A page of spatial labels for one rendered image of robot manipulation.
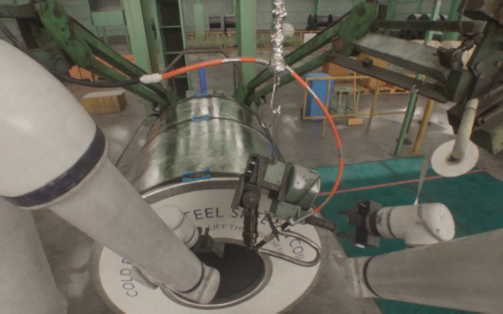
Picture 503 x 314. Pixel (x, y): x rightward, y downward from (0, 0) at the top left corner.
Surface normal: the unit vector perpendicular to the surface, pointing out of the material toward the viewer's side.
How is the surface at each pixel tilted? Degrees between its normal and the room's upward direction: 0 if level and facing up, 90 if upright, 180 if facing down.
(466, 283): 98
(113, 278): 90
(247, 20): 90
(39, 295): 92
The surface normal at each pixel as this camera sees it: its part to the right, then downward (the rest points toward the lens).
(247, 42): 0.16, 0.47
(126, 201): 0.98, 0.00
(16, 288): 0.91, 0.18
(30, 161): 0.65, 0.45
